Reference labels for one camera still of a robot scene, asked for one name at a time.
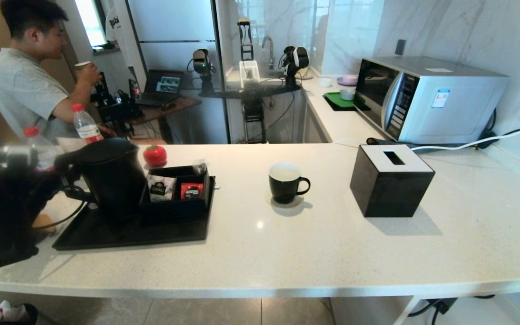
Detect black electric kettle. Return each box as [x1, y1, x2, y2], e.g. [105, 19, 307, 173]
[55, 138, 148, 224]

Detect white tea bag packet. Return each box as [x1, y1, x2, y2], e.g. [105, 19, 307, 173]
[147, 175, 177, 202]

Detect brown cork pad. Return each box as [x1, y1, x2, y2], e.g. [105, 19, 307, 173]
[32, 214, 57, 234]

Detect clear water bottle red cap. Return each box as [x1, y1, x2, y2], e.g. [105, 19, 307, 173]
[23, 127, 60, 170]
[71, 104, 104, 144]

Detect red tomato shaped ornament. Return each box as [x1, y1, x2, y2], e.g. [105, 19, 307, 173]
[143, 144, 167, 167]

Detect black serving tray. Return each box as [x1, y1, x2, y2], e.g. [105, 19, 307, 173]
[52, 176, 216, 251]

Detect man in grey t-shirt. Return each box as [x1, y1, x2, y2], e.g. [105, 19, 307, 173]
[0, 0, 116, 140]

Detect black compartment sachet box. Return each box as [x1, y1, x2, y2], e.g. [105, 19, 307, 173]
[139, 166, 211, 223]

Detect red coffee sachet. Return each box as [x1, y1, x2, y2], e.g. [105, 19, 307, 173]
[181, 183, 204, 200]

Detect black laptop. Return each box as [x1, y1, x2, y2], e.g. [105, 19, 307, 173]
[137, 70, 185, 107]

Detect black waste bin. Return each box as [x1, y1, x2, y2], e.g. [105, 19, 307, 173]
[0, 303, 39, 325]

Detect brown wooden desk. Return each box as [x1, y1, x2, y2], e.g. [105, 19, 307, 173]
[129, 97, 202, 145]

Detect white crumpled paper waste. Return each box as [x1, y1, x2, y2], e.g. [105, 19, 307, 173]
[0, 300, 28, 325]

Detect black framed window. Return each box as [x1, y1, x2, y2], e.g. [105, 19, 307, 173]
[74, 0, 116, 54]

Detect round clear coaster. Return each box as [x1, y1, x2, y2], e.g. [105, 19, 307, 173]
[265, 190, 305, 209]

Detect black mug white inside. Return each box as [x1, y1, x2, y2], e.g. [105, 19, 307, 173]
[268, 162, 311, 204]

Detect chrome kitchen faucet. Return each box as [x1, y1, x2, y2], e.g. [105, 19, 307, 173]
[261, 36, 275, 70]

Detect white base cabinet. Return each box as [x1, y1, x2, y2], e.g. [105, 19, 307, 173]
[303, 90, 333, 144]

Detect green tray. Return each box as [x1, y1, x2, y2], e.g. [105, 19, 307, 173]
[323, 93, 369, 112]

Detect black tissue box white top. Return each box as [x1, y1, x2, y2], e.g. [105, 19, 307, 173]
[350, 144, 435, 218]

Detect silver microwave oven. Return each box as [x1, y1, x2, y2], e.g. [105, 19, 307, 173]
[353, 56, 510, 146]

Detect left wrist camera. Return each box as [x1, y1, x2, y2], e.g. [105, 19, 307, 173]
[0, 144, 39, 170]

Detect white wire rack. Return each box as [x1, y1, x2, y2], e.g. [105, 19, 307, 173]
[239, 61, 260, 89]

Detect black clamp frame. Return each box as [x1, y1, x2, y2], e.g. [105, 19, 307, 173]
[237, 19, 255, 62]

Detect black plug and cables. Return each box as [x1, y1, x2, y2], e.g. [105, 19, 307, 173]
[407, 294, 497, 325]

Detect white power cable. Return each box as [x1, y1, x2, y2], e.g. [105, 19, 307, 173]
[410, 97, 520, 153]

